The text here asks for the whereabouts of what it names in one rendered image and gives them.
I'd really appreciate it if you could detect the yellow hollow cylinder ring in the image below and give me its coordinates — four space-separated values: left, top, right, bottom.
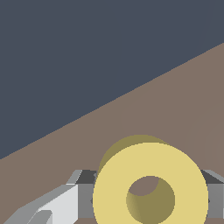
92 134 209 224

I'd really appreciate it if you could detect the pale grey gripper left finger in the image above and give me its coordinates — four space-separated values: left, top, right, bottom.
3 169 98 224

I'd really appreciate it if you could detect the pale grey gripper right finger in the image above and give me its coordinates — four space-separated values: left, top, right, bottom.
199 169 224 219

